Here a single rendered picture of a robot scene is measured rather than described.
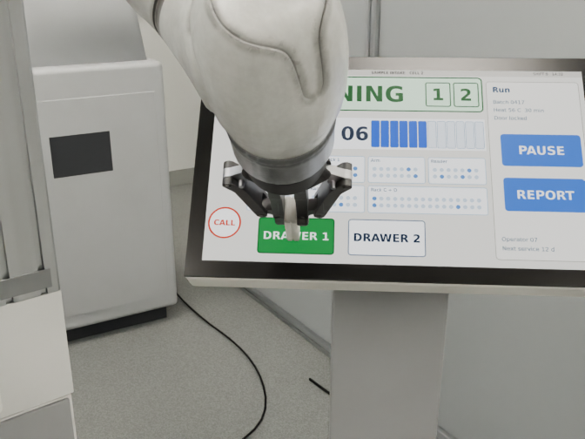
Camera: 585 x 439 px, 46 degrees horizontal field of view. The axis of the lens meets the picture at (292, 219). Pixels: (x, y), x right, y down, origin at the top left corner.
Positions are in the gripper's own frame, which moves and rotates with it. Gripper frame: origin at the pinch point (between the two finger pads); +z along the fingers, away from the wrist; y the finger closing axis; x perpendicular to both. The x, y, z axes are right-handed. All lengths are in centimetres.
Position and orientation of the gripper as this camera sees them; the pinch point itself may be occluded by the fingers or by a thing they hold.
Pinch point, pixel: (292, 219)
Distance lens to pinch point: 79.6
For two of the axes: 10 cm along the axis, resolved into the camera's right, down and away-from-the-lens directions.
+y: -10.0, -0.2, 0.5
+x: -0.4, 9.4, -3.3
